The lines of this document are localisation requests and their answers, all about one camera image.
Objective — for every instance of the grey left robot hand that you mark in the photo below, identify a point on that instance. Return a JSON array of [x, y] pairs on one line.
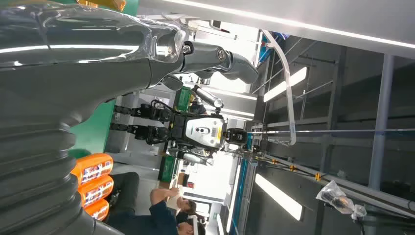
[[81, 74]]

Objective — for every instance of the orange juice bottle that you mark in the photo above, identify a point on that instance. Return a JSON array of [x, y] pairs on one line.
[[94, 168], [99, 210], [97, 191]]

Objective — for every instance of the yellow tape-wrapped cardboard box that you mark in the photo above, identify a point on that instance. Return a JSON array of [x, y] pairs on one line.
[[107, 4]]

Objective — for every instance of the green storage crate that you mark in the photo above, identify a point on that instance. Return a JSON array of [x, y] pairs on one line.
[[184, 99], [167, 168]]

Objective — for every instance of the person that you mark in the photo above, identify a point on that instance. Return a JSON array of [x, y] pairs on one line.
[[191, 228], [129, 194]]

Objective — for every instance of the black and white humanoid robot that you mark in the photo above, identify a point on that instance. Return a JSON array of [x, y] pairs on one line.
[[204, 129]]

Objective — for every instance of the rectangular ceiling light panel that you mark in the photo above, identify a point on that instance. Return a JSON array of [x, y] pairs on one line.
[[285, 85], [278, 196]]

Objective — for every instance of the white curved hoist bar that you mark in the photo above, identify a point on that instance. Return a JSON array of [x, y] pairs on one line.
[[288, 97]]

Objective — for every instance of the plastic-bagged hanging device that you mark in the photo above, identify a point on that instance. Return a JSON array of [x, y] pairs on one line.
[[337, 199]]

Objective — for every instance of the grey support column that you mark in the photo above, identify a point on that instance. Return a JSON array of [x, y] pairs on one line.
[[381, 123]]

